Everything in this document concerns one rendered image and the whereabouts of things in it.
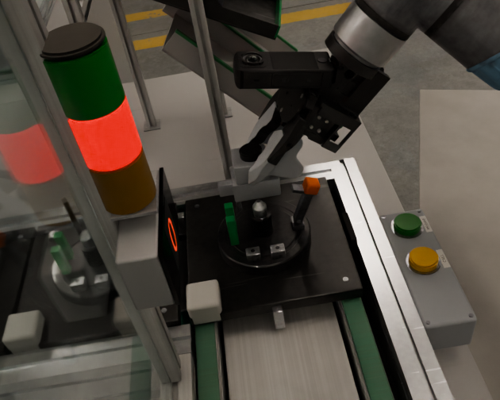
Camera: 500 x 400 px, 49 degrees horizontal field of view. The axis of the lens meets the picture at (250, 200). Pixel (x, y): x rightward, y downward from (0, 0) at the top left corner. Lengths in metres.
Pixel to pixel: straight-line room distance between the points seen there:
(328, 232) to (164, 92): 0.74
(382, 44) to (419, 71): 2.48
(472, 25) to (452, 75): 2.46
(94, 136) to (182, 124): 0.87
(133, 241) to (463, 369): 0.52
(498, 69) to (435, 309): 0.32
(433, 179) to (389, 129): 1.58
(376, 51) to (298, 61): 0.09
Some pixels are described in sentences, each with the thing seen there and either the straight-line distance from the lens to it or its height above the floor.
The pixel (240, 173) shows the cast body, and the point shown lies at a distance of 0.71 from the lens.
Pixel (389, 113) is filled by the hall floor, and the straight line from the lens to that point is 2.77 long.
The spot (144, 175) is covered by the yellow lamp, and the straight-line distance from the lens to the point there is 0.48.
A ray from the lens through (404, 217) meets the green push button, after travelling 0.86.
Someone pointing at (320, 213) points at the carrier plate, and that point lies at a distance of 0.87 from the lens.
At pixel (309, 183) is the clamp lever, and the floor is 1.07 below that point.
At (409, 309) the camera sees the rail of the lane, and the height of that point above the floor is 0.96.
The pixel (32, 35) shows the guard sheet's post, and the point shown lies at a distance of 0.42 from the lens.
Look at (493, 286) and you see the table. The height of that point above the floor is 0.86.
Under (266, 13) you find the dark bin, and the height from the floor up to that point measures 1.20.
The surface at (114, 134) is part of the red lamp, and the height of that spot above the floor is 1.34.
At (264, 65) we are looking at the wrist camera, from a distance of 0.64.
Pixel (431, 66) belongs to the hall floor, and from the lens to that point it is 3.15.
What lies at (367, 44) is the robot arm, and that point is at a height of 1.29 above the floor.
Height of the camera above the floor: 1.58
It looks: 43 degrees down
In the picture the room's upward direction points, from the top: 10 degrees counter-clockwise
